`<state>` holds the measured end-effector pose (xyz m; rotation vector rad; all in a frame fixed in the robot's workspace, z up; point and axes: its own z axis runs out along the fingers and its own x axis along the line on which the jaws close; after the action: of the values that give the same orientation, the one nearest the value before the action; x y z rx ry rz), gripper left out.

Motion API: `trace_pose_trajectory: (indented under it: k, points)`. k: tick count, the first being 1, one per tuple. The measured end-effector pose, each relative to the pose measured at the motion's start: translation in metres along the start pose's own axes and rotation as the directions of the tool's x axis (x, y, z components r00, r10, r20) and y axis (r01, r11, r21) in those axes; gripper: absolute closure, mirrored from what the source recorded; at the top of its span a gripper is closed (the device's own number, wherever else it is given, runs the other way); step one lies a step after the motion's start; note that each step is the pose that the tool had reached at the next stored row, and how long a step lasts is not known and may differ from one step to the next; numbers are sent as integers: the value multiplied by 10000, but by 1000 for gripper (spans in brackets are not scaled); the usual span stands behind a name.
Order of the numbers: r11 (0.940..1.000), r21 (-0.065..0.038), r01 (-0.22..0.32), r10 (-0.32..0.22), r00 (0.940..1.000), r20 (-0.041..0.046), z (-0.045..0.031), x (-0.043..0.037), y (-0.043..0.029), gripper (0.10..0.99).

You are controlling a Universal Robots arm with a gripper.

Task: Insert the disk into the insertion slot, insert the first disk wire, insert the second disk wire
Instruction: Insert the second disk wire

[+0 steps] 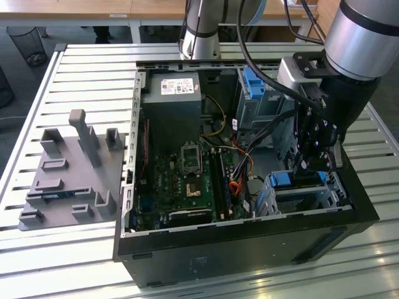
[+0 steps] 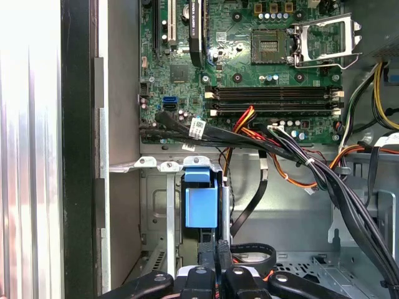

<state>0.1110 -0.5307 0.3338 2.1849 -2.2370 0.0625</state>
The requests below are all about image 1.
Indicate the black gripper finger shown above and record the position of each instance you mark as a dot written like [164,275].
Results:
[327,137]
[305,134]

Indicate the hard disk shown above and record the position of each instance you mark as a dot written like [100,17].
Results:
[280,180]

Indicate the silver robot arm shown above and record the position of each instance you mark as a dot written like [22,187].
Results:
[358,46]

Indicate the metal disk bay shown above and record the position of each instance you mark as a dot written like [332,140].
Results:
[299,194]

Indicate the black RAM slot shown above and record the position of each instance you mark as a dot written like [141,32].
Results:
[224,183]
[220,182]
[215,180]

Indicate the metal drive cage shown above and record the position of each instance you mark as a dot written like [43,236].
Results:
[258,115]

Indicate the grey round case speaker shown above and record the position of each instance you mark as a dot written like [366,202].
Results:
[256,190]

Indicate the wooden cabinet panel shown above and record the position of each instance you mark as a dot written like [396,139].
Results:
[321,18]

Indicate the CPU socket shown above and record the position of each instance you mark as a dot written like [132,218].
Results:
[194,190]

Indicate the black expansion card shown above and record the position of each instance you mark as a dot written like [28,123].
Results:
[190,216]

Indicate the black PC case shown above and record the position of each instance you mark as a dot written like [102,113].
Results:
[218,249]

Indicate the green motherboard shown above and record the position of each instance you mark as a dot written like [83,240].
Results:
[162,183]

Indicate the grey power supply unit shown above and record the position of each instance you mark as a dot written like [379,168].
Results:
[156,90]

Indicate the black office chair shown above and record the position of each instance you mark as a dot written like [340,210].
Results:
[100,34]

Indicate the grey parts rack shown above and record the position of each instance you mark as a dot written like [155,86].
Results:
[68,174]

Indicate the wooden desk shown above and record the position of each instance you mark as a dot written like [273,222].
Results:
[93,7]

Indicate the dark RAM stick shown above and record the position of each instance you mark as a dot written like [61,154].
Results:
[56,196]

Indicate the black mesh waste bin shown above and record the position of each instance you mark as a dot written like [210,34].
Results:
[26,43]

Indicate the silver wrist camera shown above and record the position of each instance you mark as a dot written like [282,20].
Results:
[288,74]

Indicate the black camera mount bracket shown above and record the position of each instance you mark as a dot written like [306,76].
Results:
[300,59]

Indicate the blue drive bracket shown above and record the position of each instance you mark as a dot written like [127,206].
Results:
[254,84]

